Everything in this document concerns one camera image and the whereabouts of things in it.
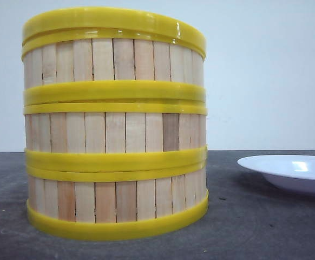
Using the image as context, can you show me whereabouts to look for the bamboo steamer basket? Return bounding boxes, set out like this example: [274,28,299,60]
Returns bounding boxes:
[22,28,206,114]
[27,168,208,241]

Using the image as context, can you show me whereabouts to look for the woven bamboo steamer lid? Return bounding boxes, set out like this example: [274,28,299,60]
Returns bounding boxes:
[22,6,206,57]

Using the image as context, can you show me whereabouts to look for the white plate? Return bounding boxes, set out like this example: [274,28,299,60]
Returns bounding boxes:
[237,155,315,196]

